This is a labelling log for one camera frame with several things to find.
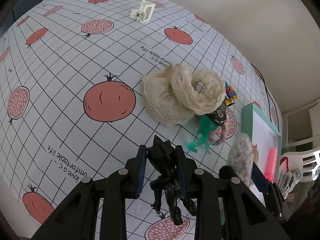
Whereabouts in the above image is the white bead bag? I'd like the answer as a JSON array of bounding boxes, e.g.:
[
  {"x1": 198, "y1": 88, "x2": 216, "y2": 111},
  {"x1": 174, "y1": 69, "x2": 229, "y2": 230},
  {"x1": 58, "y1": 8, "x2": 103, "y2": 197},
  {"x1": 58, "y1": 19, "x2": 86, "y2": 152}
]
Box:
[{"x1": 226, "y1": 133, "x2": 253, "y2": 187}]

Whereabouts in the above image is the black toy figure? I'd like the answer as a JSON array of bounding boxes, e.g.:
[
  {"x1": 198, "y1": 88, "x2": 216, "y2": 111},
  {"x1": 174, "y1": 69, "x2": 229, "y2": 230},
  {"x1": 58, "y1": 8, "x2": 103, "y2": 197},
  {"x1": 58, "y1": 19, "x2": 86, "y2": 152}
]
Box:
[{"x1": 146, "y1": 135, "x2": 196, "y2": 226}]

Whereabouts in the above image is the colourful plastic block toy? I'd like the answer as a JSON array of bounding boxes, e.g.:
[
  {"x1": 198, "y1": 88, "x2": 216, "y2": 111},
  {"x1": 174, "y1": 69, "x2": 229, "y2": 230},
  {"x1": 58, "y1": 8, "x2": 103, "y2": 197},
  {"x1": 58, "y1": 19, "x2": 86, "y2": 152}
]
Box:
[{"x1": 225, "y1": 82, "x2": 238, "y2": 107}]

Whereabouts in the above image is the cream lace scrunchie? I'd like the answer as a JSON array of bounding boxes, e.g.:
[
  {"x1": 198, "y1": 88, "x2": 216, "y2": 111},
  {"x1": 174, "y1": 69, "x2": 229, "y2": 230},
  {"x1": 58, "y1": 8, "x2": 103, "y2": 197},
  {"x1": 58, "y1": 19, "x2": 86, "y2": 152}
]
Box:
[{"x1": 142, "y1": 63, "x2": 226, "y2": 127}]

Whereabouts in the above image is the white plastic hair claw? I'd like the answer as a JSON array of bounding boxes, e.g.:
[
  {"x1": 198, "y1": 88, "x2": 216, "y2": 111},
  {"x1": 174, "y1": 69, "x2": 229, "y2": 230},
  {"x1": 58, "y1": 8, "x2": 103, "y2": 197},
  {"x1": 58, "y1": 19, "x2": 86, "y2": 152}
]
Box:
[{"x1": 130, "y1": 0, "x2": 156, "y2": 23}]

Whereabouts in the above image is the clutter pile on chair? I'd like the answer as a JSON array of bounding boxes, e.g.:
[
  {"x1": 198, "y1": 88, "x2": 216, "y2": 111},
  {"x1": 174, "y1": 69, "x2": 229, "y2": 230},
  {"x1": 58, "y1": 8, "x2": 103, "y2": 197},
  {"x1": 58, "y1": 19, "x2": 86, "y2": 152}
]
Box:
[{"x1": 278, "y1": 157, "x2": 302, "y2": 199}]

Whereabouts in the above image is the white plastic chair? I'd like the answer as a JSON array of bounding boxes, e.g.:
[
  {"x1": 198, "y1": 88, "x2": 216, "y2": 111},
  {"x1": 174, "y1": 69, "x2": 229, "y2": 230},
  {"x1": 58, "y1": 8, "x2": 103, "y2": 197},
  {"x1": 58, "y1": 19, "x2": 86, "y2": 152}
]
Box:
[{"x1": 280, "y1": 147, "x2": 320, "y2": 183}]

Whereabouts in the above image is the green translucent toy figure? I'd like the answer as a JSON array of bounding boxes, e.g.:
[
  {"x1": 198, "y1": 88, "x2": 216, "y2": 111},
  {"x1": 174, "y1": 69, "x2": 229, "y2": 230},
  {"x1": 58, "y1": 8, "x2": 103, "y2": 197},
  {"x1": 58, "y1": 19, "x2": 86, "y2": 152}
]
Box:
[{"x1": 187, "y1": 115, "x2": 217, "y2": 153}]

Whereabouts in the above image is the teal shallow box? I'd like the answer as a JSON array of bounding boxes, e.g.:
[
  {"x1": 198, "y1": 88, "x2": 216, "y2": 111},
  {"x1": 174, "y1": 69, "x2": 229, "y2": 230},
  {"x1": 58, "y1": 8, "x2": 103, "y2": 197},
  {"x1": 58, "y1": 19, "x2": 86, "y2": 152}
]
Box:
[{"x1": 241, "y1": 103, "x2": 281, "y2": 182}]

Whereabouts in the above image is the black toy car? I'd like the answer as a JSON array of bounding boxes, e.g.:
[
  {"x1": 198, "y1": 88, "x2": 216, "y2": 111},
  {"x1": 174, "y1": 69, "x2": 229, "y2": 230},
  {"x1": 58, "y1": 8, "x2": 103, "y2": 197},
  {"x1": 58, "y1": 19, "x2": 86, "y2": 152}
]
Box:
[{"x1": 206, "y1": 103, "x2": 226, "y2": 126}]

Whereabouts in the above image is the pomegranate print bed sheet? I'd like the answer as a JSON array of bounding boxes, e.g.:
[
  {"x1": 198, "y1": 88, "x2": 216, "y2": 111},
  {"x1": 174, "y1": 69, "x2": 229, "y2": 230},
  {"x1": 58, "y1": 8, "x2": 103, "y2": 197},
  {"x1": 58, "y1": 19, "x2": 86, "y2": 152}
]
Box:
[{"x1": 1, "y1": 0, "x2": 282, "y2": 238}]

